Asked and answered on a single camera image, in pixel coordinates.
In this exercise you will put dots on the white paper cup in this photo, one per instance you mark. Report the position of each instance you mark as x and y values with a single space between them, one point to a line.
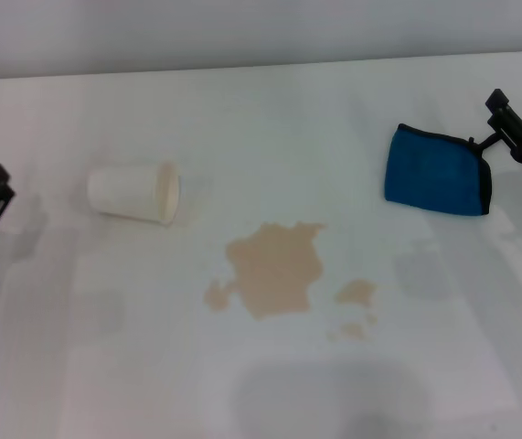
123 192

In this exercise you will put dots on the blue rag with black trim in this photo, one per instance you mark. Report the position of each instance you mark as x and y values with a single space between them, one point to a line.
429 169

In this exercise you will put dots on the large brown water stain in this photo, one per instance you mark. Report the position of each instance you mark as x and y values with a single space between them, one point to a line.
274 270

